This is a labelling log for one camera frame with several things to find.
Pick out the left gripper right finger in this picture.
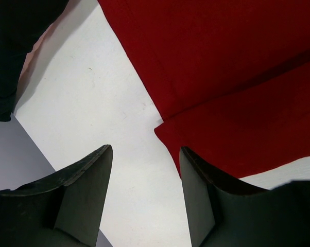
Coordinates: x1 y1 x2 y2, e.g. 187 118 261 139
179 147 310 246

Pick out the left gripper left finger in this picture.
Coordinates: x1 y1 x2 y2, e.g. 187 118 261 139
0 145 113 246

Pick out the red t-shirt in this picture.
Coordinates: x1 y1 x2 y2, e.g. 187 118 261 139
100 1 310 178

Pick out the pink folded t-shirt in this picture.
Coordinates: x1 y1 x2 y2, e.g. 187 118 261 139
18 24 53 87

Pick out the black folded t-shirt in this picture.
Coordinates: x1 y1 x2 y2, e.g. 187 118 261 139
0 1 68 122

